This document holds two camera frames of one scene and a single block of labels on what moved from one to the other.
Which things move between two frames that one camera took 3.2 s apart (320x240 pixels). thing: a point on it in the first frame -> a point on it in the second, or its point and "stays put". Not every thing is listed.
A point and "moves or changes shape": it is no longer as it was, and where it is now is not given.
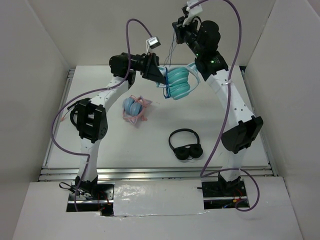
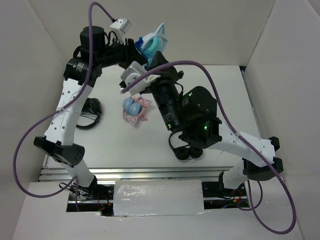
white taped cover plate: [137, 198] stays put
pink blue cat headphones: [133, 107] stays put
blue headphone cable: [169, 94] moves or changes shape
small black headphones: [186, 152] stays put
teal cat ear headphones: [182, 81] -> [154, 42]
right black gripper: [179, 28] -> [168, 74]
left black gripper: [151, 60] -> [130, 53]
